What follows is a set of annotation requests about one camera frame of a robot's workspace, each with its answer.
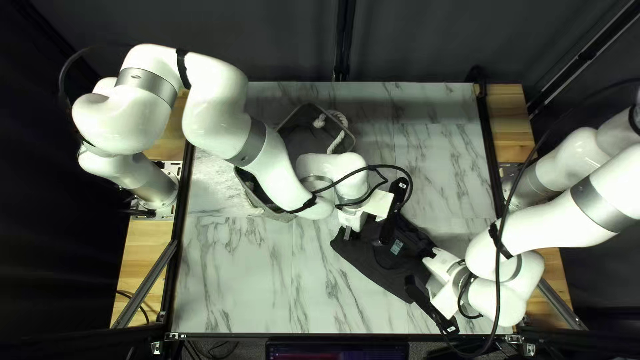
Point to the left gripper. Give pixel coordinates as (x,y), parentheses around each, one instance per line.
(355,217)

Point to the grey fabric basket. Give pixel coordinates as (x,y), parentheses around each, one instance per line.
(305,135)

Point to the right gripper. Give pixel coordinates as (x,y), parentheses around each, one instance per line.
(445,275)

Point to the black sweatshirt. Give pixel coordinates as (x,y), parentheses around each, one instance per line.
(380,265)

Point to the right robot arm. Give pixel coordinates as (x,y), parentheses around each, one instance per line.
(560,225)

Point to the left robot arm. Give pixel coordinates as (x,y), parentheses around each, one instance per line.
(215,110)

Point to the black frame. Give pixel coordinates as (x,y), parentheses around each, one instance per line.
(344,40)

